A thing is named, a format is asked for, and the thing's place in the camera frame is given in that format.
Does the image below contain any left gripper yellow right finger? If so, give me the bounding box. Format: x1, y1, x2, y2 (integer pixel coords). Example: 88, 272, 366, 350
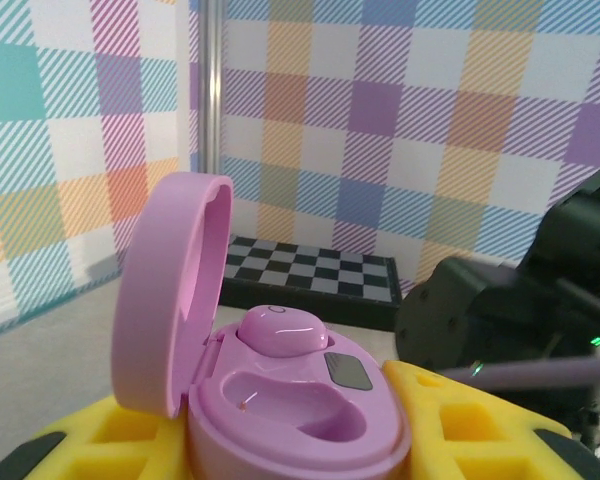
381, 359, 600, 480

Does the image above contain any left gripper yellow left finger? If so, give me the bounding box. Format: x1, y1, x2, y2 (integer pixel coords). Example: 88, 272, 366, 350
0, 393, 192, 480

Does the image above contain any pink earbud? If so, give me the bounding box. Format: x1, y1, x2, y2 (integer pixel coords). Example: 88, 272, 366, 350
235, 303, 330, 359

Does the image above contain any pink earbud charging case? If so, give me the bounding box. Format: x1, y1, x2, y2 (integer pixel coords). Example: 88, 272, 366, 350
112, 171, 414, 480

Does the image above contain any black grey chessboard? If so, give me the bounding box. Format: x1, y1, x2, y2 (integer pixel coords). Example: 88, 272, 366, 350
219, 234, 401, 321

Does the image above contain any aluminium frame post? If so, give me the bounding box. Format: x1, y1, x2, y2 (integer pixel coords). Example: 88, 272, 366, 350
201, 0, 227, 174

